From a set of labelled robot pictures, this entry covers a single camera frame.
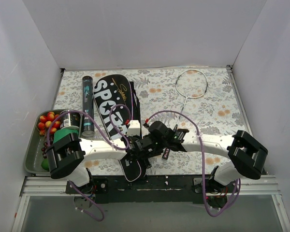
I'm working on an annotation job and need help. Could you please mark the black racket cover bag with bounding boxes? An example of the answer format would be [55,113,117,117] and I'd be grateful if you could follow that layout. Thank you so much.
[93,74,152,182]

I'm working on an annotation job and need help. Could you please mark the black shuttlecock tube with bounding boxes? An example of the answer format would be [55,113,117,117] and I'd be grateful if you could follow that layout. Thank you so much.
[82,76,94,137]

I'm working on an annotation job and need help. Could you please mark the white badminton racket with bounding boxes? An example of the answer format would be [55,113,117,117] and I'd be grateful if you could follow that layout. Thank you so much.
[174,69,209,129]

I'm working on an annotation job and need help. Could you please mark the black badminton racket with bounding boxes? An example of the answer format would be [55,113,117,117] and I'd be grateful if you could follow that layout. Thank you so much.
[162,148,170,160]

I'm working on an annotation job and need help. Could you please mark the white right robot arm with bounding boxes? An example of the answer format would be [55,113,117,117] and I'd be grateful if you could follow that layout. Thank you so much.
[148,121,268,192]

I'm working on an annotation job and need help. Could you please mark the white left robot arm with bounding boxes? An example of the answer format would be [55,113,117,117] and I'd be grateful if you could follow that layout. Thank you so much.
[46,133,129,193]

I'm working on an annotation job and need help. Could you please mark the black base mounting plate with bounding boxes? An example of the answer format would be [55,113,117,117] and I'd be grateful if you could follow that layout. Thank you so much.
[65,174,235,205]

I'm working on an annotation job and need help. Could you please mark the floral tablecloth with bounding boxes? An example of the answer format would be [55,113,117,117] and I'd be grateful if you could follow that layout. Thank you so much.
[52,68,261,176]

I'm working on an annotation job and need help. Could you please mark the black printed can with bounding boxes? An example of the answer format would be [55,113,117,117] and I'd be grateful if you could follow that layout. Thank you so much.
[60,110,81,131]

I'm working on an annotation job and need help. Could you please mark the dark fake grapes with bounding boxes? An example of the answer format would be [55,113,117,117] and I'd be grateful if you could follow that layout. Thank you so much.
[41,142,48,159]

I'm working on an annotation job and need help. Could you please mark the green fake fruit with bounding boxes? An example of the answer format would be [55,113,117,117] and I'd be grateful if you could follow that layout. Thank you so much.
[41,159,49,171]

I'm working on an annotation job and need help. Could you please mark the red yellow fake fruit bunch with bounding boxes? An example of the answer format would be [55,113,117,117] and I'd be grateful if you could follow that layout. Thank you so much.
[37,112,60,136]

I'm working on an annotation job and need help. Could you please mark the dark green tray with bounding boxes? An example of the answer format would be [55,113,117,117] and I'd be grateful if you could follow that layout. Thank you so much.
[24,109,67,176]

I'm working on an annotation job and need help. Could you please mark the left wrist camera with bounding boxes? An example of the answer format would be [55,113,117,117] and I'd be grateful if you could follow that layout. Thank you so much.
[126,120,141,136]

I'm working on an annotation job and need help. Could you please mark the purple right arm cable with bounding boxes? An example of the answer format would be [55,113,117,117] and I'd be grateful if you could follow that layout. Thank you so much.
[145,110,242,217]

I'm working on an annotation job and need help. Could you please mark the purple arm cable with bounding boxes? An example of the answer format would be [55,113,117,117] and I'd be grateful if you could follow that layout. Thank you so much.
[145,110,242,217]
[47,103,132,222]

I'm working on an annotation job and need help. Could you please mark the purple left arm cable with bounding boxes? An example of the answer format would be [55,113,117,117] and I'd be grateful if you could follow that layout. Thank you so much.
[47,103,132,222]

